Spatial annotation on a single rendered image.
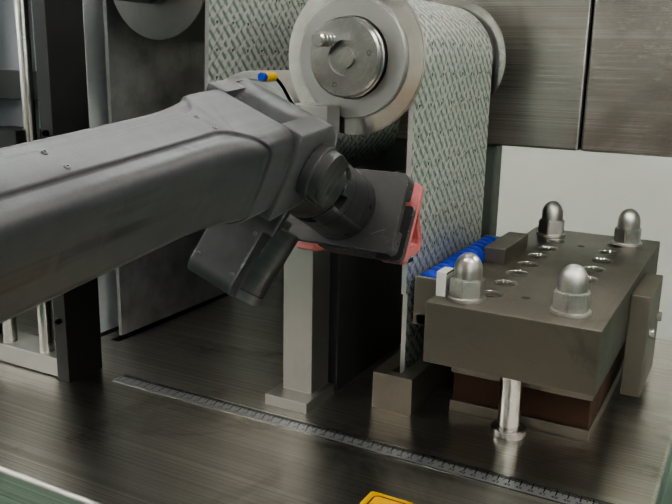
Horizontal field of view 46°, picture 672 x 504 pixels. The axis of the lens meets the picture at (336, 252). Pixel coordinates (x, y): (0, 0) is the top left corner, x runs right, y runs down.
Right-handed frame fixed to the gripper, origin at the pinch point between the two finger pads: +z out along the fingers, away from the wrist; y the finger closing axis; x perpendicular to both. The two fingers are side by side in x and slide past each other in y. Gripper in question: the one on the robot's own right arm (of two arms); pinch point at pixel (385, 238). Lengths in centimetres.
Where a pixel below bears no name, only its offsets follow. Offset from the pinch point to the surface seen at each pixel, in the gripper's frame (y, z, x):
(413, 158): -1.0, 3.8, 9.2
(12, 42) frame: -42.9, -11.2, 12.7
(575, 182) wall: -44, 256, 96
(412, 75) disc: -1.0, -0.7, 15.7
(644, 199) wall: -16, 259, 93
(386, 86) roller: -3.4, -0.7, 14.5
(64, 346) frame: -34.3, 0.7, -16.7
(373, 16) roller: -5.0, -3.7, 20.1
